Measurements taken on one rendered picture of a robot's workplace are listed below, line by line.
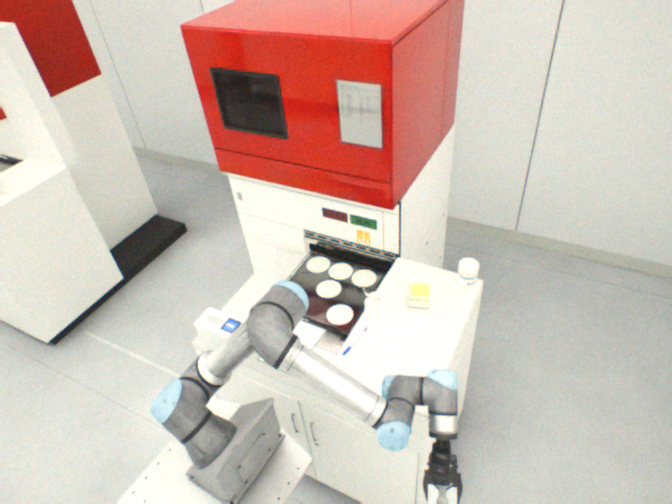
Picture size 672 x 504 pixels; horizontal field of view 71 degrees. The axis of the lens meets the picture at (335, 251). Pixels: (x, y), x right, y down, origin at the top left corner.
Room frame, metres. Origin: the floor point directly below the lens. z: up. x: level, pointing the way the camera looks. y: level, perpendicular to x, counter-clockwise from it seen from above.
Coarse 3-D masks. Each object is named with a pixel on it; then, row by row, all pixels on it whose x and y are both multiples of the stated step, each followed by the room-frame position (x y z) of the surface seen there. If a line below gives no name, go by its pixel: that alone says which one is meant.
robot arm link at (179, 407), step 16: (176, 384) 0.82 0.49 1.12; (192, 384) 0.84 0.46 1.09; (160, 400) 0.77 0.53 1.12; (176, 400) 0.77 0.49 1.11; (192, 400) 0.79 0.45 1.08; (208, 400) 0.82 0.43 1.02; (160, 416) 0.74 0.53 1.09; (176, 416) 0.74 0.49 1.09; (192, 416) 0.74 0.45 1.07; (176, 432) 0.72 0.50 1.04
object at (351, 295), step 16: (320, 256) 1.57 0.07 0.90; (304, 272) 1.47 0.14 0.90; (320, 272) 1.46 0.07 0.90; (352, 272) 1.44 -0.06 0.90; (304, 288) 1.38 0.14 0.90; (352, 288) 1.35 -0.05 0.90; (368, 288) 1.34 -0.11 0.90; (320, 304) 1.28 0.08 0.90; (336, 304) 1.27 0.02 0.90; (352, 304) 1.26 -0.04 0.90; (320, 320) 1.20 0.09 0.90; (352, 320) 1.18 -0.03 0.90
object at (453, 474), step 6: (438, 438) 0.58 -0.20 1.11; (444, 438) 0.58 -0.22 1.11; (450, 438) 0.58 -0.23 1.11; (456, 438) 0.59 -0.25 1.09; (450, 456) 0.57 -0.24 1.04; (456, 456) 0.57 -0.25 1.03; (450, 462) 0.54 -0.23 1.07; (456, 462) 0.54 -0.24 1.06; (450, 468) 0.53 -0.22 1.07; (456, 468) 0.52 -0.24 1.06; (450, 474) 0.52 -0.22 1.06; (456, 474) 0.51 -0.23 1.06; (450, 480) 0.50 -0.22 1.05
